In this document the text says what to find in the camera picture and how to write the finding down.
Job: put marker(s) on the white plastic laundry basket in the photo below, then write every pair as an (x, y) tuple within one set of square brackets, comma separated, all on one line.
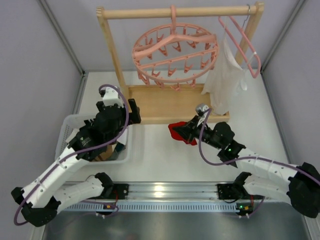
[(76, 121)]

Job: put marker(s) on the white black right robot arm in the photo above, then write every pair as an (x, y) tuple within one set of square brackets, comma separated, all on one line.
[(296, 185)]

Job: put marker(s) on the dark green christmas sock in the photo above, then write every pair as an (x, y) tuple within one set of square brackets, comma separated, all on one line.
[(119, 147)]

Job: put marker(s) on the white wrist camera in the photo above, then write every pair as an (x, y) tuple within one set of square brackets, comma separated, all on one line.
[(110, 96), (203, 112)]

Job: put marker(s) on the pink round clip hanger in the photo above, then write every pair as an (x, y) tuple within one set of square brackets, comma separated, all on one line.
[(175, 53)]

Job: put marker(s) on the white ankle sock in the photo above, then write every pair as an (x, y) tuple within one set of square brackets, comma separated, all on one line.
[(71, 136)]

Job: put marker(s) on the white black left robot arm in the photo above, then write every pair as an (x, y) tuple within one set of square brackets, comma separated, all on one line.
[(40, 201)]

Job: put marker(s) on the wooden clothes rack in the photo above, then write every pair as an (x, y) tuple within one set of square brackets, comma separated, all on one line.
[(164, 105)]

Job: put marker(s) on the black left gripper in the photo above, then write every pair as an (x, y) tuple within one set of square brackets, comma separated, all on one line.
[(122, 110)]

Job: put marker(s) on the white undershirt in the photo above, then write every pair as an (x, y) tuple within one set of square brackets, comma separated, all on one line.
[(226, 80)]

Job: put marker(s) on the brown striped sock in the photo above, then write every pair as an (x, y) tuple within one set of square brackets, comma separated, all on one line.
[(108, 155)]

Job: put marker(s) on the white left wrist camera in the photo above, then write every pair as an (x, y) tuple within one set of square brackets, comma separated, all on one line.
[(110, 96)]

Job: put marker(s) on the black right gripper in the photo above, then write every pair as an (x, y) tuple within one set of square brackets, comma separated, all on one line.
[(189, 131)]

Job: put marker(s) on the aluminium mounting rail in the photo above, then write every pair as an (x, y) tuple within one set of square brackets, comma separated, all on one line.
[(156, 197)]

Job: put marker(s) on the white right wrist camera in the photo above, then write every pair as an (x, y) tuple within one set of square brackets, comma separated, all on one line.
[(203, 112)]

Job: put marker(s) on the pink clothes hanger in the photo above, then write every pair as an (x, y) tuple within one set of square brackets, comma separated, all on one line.
[(253, 15)]

